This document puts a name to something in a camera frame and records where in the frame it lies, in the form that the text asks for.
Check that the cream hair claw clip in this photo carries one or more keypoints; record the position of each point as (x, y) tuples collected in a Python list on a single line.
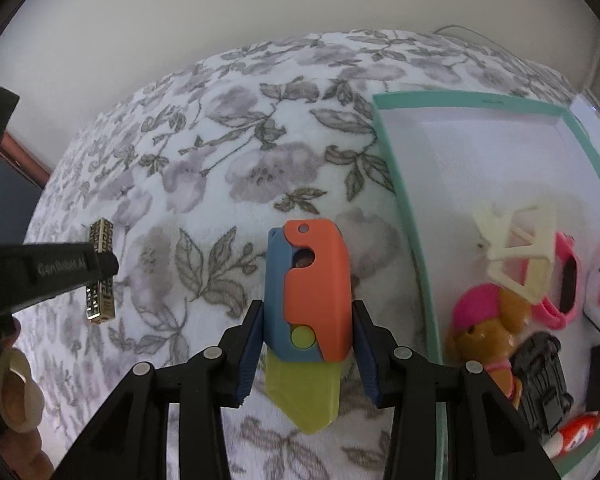
[(535, 280)]

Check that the person's left hand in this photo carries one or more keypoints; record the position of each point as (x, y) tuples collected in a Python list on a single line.
[(20, 410)]

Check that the gold metal lighter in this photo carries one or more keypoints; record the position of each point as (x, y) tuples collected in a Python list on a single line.
[(100, 305)]

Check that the floral grey white blanket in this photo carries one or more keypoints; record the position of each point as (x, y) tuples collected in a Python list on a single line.
[(180, 160)]

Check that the pink brown pup toy figure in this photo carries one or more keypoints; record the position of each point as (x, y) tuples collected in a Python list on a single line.
[(485, 340)]

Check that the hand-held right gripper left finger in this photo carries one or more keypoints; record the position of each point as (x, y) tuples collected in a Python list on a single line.
[(250, 360)]

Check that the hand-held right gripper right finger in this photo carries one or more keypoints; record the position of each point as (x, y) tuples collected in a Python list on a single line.
[(365, 360)]

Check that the black toy car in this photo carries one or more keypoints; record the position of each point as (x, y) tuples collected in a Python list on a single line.
[(540, 385)]

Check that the dark wardrobe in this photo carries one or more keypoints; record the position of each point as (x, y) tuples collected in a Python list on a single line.
[(10, 210)]

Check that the red white tube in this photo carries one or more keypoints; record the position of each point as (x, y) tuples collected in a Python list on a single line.
[(580, 430)]

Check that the teal white cardboard box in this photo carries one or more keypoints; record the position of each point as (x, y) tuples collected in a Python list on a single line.
[(480, 160)]

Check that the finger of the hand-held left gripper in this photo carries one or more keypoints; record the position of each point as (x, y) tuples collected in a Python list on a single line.
[(40, 270)]

